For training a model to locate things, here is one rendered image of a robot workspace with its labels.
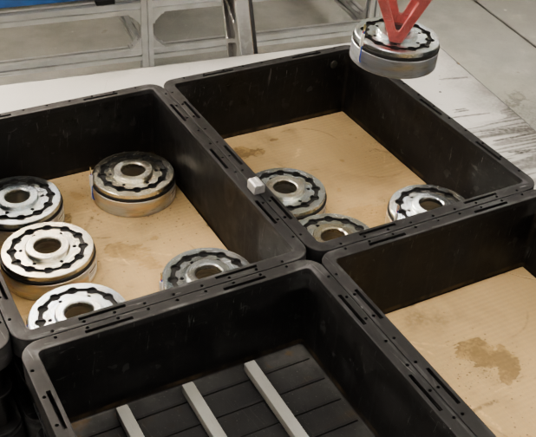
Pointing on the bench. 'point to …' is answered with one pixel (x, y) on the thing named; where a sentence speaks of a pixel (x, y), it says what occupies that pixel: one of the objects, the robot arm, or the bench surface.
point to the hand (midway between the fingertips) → (398, 27)
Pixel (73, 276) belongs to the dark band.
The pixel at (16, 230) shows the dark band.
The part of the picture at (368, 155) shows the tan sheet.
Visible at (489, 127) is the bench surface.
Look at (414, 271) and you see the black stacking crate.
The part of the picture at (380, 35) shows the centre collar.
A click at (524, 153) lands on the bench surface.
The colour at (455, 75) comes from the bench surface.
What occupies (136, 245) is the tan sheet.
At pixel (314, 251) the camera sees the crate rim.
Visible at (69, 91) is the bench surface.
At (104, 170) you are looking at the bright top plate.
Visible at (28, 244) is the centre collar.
